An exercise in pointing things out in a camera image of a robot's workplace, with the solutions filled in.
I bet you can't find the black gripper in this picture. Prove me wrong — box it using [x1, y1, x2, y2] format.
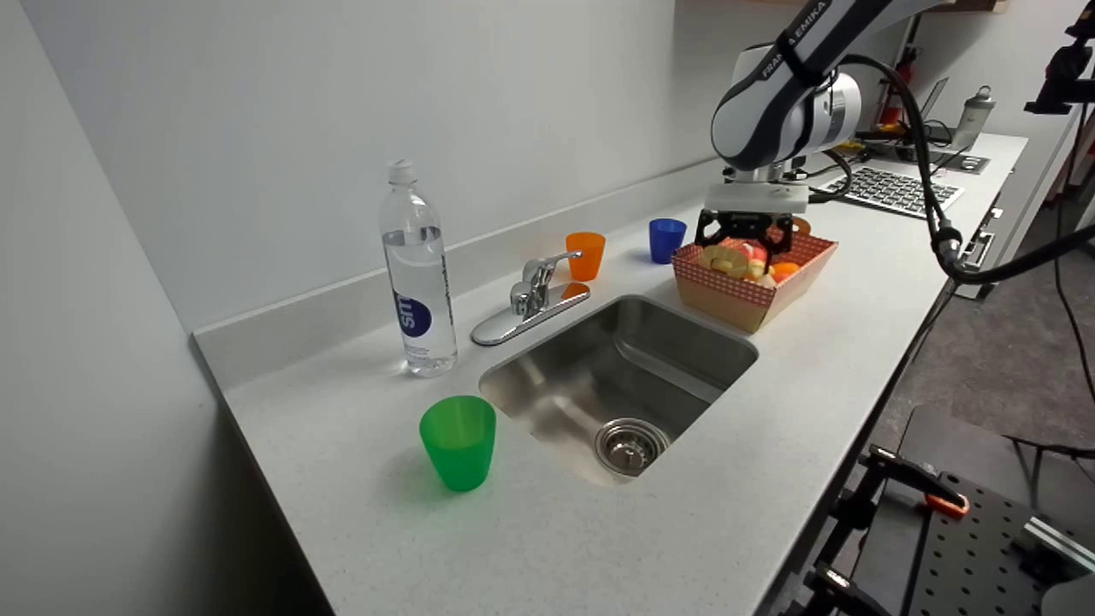
[696, 210, 797, 262]

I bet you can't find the yellow stuffed banana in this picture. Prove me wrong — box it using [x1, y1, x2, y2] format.
[707, 237, 771, 286]

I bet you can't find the red checkered basket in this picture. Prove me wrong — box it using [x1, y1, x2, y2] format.
[670, 233, 840, 337]

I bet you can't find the blue plastic cup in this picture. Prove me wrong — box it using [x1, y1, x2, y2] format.
[646, 217, 691, 266]

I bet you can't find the grey laptop keyboard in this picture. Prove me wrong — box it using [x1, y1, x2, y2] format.
[836, 165, 963, 223]

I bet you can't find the orange plastic cup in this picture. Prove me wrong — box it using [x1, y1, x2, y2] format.
[565, 231, 609, 286]

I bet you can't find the stainless steel sink basin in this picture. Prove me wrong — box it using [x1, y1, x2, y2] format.
[477, 290, 764, 483]

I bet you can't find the chrome sink faucet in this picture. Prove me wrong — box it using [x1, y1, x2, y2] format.
[468, 251, 597, 352]

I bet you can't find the grey drink bottle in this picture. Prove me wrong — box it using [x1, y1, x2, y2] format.
[955, 84, 999, 157]

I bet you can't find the clear water bottle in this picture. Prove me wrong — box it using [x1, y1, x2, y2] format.
[377, 157, 463, 381]

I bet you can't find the green plastic cup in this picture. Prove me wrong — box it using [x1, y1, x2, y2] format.
[419, 395, 501, 498]

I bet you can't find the black perforated workbench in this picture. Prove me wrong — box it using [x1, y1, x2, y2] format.
[848, 474, 1095, 616]

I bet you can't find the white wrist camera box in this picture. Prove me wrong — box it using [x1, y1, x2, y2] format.
[697, 179, 813, 219]

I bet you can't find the thick black cable bundle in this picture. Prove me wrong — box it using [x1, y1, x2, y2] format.
[836, 48, 1095, 288]

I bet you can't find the black clamp with orange handle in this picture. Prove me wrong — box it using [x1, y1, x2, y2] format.
[860, 443, 977, 524]

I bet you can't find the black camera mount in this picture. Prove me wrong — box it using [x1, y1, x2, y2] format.
[1023, 0, 1095, 117]

